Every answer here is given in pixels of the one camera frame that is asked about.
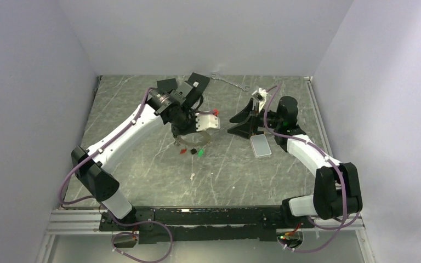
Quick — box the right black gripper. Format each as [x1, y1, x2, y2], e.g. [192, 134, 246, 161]
[227, 99, 282, 140]

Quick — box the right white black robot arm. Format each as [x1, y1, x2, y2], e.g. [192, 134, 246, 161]
[227, 96, 363, 227]

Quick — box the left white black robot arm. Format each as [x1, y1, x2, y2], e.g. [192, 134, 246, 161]
[69, 86, 203, 230]

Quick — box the clear plastic case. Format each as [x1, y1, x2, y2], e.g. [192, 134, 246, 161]
[249, 134, 272, 158]

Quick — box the silver wrench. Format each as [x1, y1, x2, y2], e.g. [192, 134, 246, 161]
[210, 72, 251, 92]

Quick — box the black flat box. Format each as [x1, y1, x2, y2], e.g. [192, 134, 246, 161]
[156, 78, 178, 93]

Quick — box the black box with label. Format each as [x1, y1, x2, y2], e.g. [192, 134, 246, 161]
[185, 72, 210, 107]

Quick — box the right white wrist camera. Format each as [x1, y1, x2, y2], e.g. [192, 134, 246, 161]
[252, 88, 268, 107]

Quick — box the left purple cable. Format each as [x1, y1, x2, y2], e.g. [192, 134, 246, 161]
[58, 87, 174, 262]

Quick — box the purple cable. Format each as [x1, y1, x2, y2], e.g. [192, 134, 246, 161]
[58, 87, 174, 262]
[263, 85, 362, 254]

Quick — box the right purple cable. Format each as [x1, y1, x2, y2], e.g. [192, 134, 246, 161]
[263, 85, 362, 254]

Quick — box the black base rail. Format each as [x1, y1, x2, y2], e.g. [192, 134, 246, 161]
[99, 205, 314, 244]

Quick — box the aluminium frame rail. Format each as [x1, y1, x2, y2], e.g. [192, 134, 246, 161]
[45, 208, 365, 236]

